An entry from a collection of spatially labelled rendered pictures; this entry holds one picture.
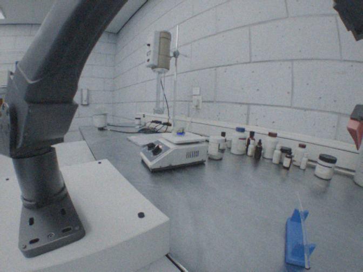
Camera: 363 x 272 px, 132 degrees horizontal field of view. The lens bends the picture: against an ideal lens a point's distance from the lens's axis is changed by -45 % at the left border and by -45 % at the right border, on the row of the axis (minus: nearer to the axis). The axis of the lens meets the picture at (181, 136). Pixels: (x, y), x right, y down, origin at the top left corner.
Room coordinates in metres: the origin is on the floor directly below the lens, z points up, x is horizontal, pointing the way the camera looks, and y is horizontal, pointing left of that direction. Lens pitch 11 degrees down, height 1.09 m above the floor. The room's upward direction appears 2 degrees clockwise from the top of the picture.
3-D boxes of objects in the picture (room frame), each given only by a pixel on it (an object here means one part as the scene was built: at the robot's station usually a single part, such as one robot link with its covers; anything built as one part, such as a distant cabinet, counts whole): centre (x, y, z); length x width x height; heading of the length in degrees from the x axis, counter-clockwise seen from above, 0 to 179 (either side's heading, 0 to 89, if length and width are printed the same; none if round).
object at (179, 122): (0.50, 0.01, 1.02); 0.06 x 0.05 x 0.08; 133
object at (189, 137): (0.50, 0.00, 0.98); 0.12 x 0.12 x 0.01; 29
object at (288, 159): (0.43, -0.39, 0.94); 0.03 x 0.03 x 0.07
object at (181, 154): (0.49, 0.02, 0.94); 0.22 x 0.13 x 0.08; 119
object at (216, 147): (0.54, -0.14, 0.94); 0.06 x 0.06 x 0.08
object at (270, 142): (0.55, -0.38, 0.95); 0.06 x 0.06 x 0.11
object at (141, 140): (0.82, 0.14, 0.91); 0.30 x 0.20 x 0.01; 132
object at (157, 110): (0.82, 0.13, 1.17); 0.07 x 0.07 x 0.25
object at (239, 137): (0.61, -0.25, 0.96); 0.06 x 0.06 x 0.11
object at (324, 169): (0.34, -0.50, 0.94); 0.07 x 0.07 x 0.07
